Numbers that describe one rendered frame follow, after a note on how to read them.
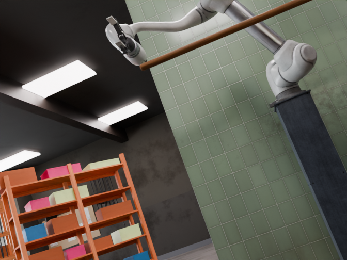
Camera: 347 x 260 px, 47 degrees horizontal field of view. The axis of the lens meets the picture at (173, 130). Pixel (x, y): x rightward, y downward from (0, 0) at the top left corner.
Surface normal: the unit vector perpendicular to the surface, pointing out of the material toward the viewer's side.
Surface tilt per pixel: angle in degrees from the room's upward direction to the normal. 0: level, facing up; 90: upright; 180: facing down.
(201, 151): 90
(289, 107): 90
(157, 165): 90
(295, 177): 90
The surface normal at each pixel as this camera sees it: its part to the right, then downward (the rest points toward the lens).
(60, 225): 0.52, -0.38
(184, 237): -0.25, -0.16
